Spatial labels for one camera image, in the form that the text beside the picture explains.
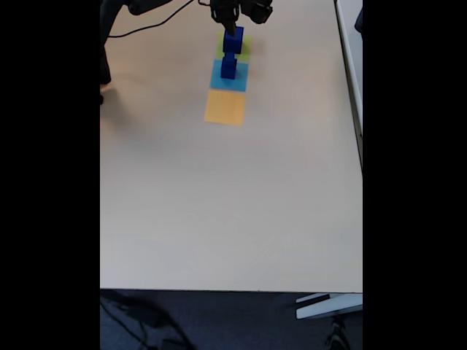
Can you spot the large blue cube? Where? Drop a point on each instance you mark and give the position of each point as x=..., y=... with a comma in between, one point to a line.
x=233, y=43

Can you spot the medium blue cube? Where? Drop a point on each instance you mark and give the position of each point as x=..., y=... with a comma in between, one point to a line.
x=228, y=73

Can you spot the green paper square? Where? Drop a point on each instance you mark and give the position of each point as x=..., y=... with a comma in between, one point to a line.
x=246, y=51

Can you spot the light blue paper square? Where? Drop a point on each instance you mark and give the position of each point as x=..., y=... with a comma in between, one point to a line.
x=241, y=82

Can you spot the orange paper square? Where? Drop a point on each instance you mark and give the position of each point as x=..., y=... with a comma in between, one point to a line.
x=224, y=109

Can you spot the white adjacent table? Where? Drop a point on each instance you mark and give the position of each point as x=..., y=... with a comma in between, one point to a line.
x=350, y=54

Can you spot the dark object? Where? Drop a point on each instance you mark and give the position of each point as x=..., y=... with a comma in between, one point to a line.
x=359, y=20

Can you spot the white table foot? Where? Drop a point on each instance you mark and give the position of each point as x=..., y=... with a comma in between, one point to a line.
x=328, y=308

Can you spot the black camera box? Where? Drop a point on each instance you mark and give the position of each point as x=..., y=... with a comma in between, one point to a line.
x=259, y=11

